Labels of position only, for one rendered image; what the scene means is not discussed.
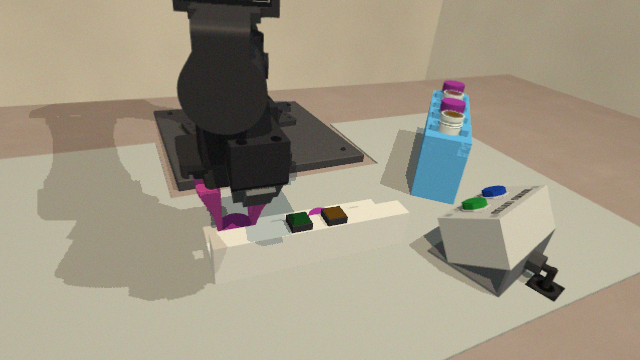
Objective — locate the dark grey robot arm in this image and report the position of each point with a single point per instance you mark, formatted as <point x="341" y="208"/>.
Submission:
<point x="223" y="91"/>

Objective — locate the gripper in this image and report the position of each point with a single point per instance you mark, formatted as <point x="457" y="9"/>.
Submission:
<point x="207" y="179"/>

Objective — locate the cream long bar with two dark lamps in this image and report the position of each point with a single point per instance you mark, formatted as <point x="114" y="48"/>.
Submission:
<point x="294" y="239"/>

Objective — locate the blue rectangular tube holder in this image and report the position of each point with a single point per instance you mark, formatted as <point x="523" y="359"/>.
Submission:
<point x="443" y="157"/>

